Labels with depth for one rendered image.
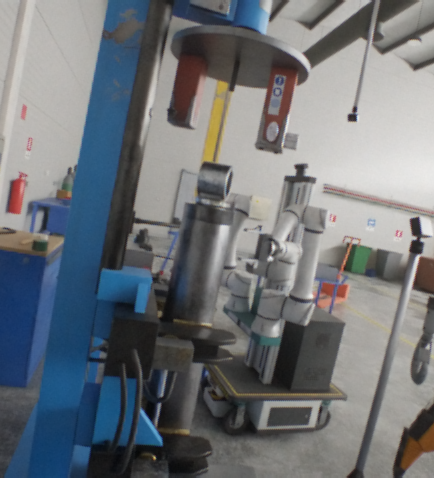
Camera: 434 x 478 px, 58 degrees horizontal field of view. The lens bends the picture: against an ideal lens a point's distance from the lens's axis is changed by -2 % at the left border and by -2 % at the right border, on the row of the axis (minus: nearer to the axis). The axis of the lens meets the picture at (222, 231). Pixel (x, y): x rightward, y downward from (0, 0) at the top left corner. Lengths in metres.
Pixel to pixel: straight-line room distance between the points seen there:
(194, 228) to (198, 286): 0.23
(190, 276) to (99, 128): 0.66
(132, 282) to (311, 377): 1.84
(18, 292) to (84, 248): 1.36
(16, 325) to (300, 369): 1.93
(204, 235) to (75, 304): 0.57
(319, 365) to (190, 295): 1.58
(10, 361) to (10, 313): 0.33
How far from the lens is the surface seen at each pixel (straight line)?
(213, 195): 1.62
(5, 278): 2.90
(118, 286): 1.46
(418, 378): 1.06
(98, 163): 1.57
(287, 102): 1.64
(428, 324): 1.05
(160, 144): 12.41
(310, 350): 2.89
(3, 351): 3.06
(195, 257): 1.58
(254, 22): 1.74
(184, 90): 1.71
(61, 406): 1.82
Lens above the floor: 1.51
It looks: 4 degrees down
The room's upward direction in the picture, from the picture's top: 12 degrees clockwise
